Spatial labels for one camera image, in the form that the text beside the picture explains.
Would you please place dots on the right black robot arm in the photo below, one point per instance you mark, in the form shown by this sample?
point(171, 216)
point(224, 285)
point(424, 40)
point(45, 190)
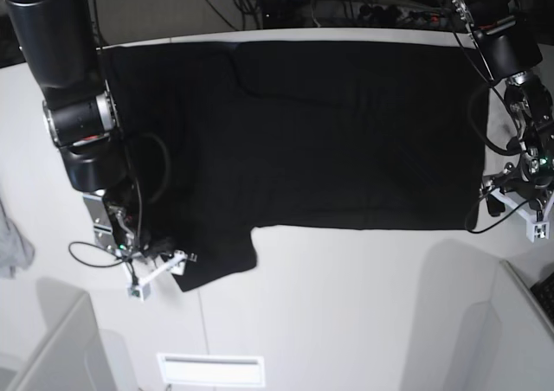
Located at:
point(57, 42)

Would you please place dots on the black keyboard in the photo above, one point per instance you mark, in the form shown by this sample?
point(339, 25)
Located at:
point(544, 294)

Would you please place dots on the white partition panel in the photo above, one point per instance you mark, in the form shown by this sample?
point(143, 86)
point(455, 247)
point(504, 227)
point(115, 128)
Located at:
point(50, 340)
point(514, 349)

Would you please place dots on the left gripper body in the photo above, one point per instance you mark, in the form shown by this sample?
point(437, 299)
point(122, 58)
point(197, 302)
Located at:
point(531, 178)

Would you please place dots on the grey cloth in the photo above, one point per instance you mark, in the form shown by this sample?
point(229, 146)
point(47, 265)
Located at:
point(17, 253)

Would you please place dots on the white table slot plate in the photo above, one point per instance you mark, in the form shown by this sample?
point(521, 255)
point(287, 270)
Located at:
point(212, 371)

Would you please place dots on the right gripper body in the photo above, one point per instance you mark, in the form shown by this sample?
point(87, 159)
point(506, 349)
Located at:
point(123, 241)

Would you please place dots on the white left partition panel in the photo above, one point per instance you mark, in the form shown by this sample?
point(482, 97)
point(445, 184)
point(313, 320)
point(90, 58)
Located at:
point(50, 340)

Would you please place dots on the white power strip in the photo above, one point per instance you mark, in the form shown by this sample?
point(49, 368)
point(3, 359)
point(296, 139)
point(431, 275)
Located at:
point(395, 14)

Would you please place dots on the white right partition panel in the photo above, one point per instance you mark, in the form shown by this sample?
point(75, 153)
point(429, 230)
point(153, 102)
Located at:
point(514, 349)

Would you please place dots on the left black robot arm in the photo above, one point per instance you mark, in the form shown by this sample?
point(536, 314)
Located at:
point(510, 53)

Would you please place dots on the black T-shirt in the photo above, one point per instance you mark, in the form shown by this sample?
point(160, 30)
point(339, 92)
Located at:
point(349, 135)

